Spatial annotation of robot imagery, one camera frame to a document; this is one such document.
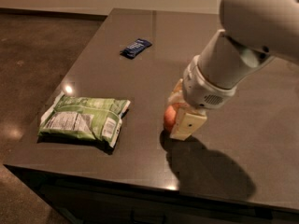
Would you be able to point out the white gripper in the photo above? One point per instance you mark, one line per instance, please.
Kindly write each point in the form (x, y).
(202, 89)

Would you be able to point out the red yellow apple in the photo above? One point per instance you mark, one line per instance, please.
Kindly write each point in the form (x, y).
(170, 116)

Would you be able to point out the dark cabinet under counter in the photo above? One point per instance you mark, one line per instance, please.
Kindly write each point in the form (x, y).
(83, 200)

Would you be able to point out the green jalapeno chip bag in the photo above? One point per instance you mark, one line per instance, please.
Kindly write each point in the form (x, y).
(86, 119)

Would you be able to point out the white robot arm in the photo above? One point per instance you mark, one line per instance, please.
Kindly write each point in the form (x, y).
(252, 33)

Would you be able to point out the dark blue snack bar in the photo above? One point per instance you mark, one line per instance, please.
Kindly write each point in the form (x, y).
(135, 48)

